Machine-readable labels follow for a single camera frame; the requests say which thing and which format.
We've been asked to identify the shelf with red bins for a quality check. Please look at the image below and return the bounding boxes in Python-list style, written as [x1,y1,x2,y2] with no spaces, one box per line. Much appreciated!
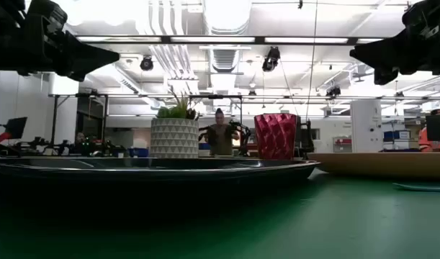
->
[333,136,353,153]

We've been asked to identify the succulent in white patterned pot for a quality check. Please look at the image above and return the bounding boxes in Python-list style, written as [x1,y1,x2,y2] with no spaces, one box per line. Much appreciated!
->
[150,89,201,159]

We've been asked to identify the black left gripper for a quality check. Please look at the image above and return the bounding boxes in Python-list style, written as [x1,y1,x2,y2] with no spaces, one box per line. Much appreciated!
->
[0,0,120,82]

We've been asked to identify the red faceted cup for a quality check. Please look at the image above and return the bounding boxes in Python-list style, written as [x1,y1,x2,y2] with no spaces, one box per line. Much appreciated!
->
[253,112,299,160]

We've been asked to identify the green table mat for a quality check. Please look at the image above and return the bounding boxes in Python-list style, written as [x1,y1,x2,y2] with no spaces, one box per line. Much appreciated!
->
[0,168,440,259]

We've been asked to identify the blue storage bin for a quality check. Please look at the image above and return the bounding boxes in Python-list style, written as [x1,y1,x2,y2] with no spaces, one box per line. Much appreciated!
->
[127,147,150,158]

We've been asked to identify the person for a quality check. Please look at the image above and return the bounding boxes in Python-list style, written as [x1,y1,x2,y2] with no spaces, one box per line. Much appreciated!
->
[418,107,440,153]
[205,107,241,157]

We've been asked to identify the black computer monitor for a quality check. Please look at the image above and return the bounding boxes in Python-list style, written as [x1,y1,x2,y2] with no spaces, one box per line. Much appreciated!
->
[4,116,28,140]
[426,114,440,142]

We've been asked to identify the black hanging cable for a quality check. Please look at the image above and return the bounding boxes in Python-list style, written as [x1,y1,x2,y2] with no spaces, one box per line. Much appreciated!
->
[305,0,319,122]

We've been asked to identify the orange round plate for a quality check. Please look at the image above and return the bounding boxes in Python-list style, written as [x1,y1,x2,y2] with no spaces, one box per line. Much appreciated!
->
[307,151,440,180]

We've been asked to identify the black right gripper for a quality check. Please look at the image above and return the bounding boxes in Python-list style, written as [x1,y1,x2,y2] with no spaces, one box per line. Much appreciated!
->
[349,0,440,86]

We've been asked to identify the black office chair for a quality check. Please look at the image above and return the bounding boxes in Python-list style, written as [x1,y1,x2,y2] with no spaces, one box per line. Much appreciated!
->
[297,120,315,158]

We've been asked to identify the blue storage bins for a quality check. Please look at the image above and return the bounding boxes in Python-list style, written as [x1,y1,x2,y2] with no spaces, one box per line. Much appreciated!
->
[383,129,411,141]

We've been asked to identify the background robot station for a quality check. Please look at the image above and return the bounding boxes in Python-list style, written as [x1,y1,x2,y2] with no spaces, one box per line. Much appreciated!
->
[28,138,129,158]

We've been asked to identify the black metal stand frame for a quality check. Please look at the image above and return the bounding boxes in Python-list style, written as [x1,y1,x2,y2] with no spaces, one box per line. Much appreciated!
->
[48,92,109,147]

